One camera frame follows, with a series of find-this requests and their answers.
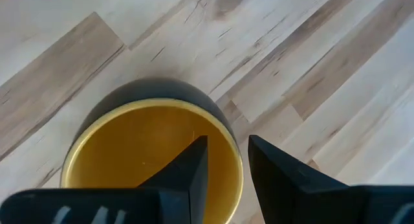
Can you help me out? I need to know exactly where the brown mug with yellow inside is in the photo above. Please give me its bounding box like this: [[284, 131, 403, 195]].
[[60, 77, 244, 224]]

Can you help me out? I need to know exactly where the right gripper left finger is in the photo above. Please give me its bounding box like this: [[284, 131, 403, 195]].
[[0, 135, 208, 224]]

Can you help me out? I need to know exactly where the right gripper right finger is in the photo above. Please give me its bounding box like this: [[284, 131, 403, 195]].
[[248, 135, 414, 224]]

